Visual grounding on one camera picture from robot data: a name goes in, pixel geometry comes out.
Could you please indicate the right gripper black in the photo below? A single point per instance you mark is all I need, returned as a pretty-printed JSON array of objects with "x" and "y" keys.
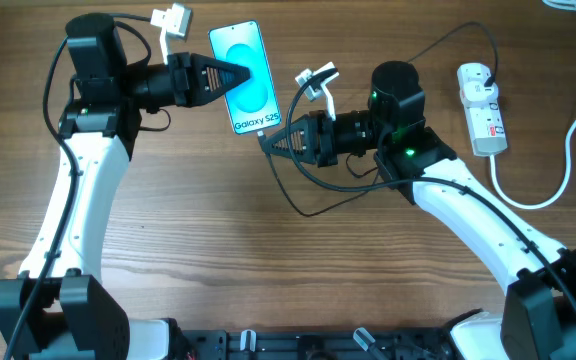
[{"x": 325, "y": 138}]

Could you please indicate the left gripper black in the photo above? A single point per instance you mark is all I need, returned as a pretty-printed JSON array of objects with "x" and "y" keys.
[{"x": 181, "y": 79}]

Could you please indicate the blue Galaxy smartphone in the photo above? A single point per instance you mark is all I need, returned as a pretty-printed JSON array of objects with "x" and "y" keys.
[{"x": 252, "y": 105}]

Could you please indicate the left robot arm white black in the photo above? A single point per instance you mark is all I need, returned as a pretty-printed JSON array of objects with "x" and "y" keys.
[{"x": 56, "y": 307}]

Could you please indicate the white charger plug adapter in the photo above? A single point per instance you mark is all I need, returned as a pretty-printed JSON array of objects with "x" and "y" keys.
[{"x": 476, "y": 94}]

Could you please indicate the white power strip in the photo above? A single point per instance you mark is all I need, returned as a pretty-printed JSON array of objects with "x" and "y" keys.
[{"x": 485, "y": 126}]

